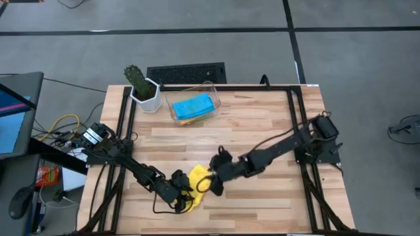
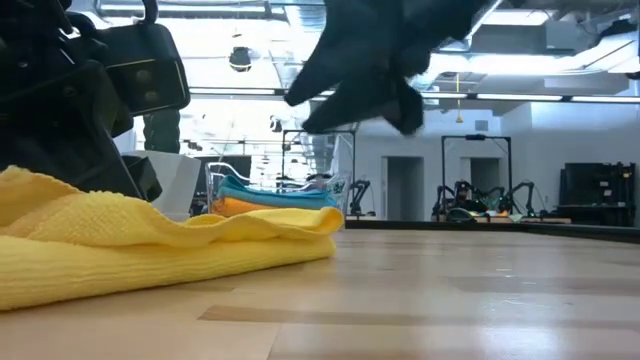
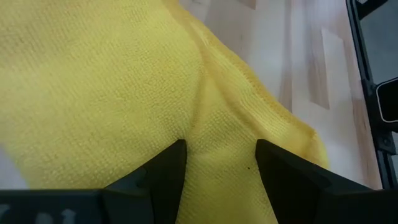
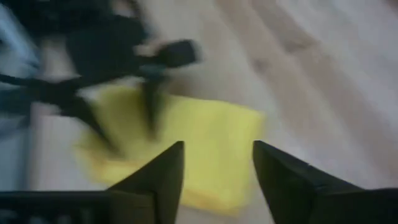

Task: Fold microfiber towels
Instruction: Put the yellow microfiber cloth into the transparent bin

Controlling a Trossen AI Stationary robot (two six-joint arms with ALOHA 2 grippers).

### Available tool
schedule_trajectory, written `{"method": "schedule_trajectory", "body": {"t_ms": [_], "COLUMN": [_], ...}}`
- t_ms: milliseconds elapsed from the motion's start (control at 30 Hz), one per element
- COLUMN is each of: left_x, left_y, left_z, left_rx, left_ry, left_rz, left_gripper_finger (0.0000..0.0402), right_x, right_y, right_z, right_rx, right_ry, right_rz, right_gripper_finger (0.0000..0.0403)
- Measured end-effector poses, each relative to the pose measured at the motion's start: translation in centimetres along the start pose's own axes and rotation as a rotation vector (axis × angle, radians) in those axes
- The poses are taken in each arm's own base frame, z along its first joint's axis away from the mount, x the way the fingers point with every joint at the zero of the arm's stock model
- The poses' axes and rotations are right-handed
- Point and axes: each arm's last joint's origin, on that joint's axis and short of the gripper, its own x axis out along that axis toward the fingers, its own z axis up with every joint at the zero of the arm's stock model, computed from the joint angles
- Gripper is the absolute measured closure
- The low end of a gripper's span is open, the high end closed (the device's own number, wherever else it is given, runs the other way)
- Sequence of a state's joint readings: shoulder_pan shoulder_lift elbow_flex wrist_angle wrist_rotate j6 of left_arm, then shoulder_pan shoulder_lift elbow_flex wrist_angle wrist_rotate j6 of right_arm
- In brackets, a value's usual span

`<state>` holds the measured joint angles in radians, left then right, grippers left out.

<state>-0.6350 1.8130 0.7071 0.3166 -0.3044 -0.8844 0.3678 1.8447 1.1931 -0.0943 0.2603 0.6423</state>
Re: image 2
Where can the black ceiling-hung camera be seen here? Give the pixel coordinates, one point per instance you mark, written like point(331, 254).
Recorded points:
point(240, 59)

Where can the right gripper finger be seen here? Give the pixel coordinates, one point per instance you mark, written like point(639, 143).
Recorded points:
point(330, 70)
point(370, 107)

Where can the blue microfiber towel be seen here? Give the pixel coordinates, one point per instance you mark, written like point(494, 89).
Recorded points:
point(280, 197)

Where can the small black robot arm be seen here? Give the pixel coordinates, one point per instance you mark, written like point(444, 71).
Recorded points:
point(522, 192)
point(359, 195)
point(439, 200)

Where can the person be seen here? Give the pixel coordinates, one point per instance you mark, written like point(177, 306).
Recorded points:
point(464, 200)

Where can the yellow microfiber towel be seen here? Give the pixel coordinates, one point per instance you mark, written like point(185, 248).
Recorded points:
point(125, 250)

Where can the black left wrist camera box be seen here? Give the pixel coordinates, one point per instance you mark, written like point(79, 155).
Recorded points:
point(145, 70)

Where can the orange microfiber towel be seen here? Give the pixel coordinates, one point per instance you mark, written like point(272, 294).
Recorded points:
point(240, 206)

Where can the black storage cabinet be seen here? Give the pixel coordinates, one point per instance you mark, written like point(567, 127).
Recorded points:
point(597, 192)

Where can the black metal frame stand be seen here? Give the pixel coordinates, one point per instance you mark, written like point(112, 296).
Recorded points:
point(475, 137)

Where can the clear plastic bin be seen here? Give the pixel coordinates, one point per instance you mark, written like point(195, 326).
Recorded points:
point(342, 187)

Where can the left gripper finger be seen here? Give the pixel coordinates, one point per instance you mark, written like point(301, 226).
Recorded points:
point(145, 177)
point(65, 135)

